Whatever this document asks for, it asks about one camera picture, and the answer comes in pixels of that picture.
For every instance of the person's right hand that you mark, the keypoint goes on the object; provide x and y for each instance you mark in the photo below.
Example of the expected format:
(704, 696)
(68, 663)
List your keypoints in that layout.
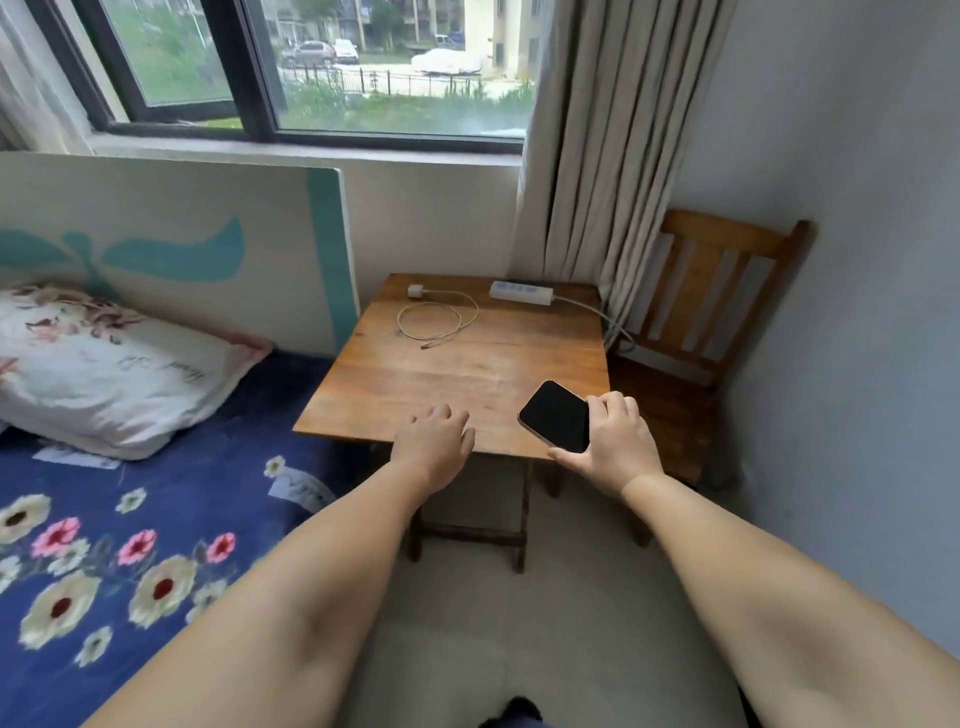
(619, 450)

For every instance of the wooden slat-back chair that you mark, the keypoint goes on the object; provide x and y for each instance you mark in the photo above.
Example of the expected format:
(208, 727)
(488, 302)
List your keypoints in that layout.
(697, 300)

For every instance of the wooden folding table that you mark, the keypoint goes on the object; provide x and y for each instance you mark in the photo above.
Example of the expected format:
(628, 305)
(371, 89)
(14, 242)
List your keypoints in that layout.
(465, 367)

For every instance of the person's right forearm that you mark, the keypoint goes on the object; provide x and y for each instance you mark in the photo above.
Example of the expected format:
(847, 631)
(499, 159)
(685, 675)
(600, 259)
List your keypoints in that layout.
(765, 600)

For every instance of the white parked car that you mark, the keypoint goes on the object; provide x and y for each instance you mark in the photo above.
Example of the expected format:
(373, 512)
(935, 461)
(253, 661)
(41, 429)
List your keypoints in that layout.
(346, 50)

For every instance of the blue floral bedsheet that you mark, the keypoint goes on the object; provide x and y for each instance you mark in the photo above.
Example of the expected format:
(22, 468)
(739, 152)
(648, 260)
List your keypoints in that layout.
(150, 600)

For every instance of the grey parked car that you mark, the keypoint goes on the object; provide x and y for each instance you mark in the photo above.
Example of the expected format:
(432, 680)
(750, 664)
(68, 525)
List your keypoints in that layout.
(307, 54)

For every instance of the black smartphone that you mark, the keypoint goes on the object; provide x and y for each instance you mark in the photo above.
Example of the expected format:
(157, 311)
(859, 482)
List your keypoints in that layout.
(553, 415)

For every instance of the black window frame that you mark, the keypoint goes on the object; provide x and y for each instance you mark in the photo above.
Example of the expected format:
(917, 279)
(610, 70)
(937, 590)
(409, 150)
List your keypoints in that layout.
(255, 82)

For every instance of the white floral pillow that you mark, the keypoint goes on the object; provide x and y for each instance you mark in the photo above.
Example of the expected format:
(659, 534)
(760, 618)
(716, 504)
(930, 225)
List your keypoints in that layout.
(105, 375)

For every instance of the car under white cover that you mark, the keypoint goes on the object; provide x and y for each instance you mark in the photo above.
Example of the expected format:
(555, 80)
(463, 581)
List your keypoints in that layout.
(448, 61)

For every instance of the white charger adapter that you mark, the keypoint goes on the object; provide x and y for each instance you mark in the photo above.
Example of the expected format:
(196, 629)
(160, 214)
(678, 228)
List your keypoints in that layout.
(416, 291)

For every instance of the person's left thumb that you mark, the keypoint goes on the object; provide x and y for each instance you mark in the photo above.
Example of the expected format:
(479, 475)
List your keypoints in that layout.
(465, 441)

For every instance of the person's right thumb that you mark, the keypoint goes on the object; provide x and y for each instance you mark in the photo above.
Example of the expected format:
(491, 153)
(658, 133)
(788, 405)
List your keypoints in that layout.
(570, 457)

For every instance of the person's left forearm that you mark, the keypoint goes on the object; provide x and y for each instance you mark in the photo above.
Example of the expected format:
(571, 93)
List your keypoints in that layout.
(300, 592)

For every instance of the white power strip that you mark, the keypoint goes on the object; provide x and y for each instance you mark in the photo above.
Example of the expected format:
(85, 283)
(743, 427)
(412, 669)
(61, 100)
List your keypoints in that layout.
(521, 292)

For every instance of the black metal fence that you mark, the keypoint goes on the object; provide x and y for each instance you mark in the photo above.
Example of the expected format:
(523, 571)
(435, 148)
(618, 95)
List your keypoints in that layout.
(375, 81)

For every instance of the beige pleated curtain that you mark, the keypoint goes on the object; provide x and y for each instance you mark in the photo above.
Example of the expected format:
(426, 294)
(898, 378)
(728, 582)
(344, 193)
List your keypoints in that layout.
(622, 150)
(37, 82)

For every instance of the white headboard with teal print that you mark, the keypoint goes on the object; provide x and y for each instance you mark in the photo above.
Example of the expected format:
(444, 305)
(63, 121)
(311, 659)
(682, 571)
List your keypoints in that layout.
(187, 202)

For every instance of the person's left hand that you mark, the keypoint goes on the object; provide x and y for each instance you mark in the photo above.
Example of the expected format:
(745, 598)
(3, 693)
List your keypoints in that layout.
(427, 450)

